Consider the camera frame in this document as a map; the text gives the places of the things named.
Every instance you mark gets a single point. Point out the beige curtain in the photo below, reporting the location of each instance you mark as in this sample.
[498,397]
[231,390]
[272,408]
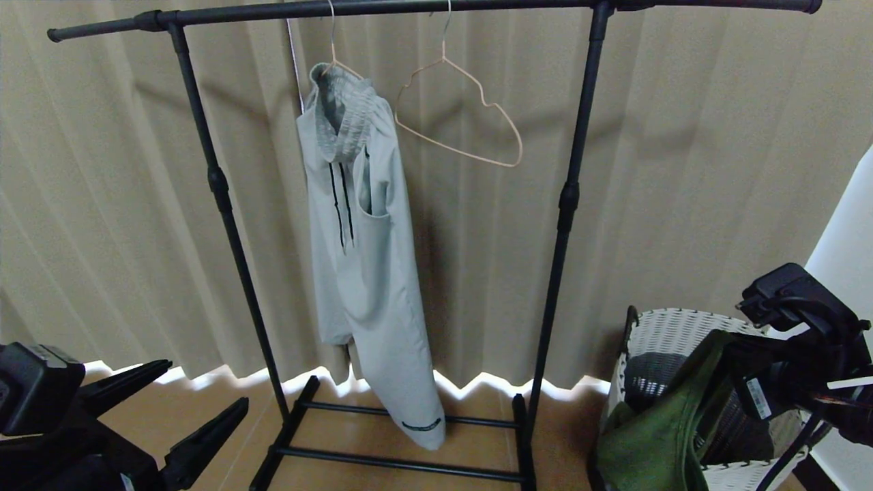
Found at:
[682,170]

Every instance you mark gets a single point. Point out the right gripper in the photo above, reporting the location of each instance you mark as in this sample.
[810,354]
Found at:
[777,375]

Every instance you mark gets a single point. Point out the black clothes rack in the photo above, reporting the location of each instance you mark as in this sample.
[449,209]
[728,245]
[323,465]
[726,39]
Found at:
[218,184]

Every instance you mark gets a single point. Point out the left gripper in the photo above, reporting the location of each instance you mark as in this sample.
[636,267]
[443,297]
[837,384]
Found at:
[68,464]

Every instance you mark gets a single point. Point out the white laundry basket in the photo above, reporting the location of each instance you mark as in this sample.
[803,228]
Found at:
[661,334]

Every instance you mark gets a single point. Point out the green garment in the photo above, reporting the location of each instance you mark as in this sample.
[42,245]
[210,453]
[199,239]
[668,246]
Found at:
[655,436]

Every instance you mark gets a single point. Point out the pale grey shorts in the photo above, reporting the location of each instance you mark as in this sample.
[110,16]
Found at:
[375,307]

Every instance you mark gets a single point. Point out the pink clothes hanger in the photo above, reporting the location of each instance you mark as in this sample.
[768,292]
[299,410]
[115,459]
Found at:
[444,44]
[332,41]

